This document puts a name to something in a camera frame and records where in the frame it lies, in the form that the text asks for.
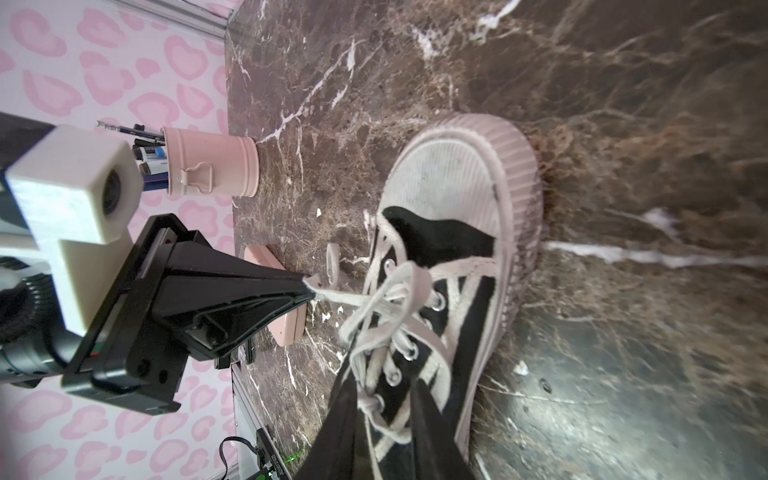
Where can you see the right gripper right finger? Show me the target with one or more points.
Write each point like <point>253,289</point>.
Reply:
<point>435,453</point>

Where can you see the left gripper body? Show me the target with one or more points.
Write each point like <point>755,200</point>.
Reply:
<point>127,359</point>

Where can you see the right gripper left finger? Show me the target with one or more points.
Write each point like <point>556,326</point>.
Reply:
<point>331,456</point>

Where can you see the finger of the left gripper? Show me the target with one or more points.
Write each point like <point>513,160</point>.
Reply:
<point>218,332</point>
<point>198,278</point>

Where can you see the white shoelace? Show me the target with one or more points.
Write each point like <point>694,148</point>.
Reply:
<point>388,321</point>

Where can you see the black white sneaker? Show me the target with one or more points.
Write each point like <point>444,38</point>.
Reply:
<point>466,189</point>

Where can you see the pink rectangular case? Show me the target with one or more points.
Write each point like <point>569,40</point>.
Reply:
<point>284,320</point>

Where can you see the pink pen cup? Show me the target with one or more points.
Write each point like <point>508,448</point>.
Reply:
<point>203,163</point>

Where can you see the pens in cup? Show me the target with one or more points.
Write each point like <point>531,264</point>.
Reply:
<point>150,153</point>

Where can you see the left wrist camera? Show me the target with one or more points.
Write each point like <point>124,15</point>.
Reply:
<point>76,191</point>

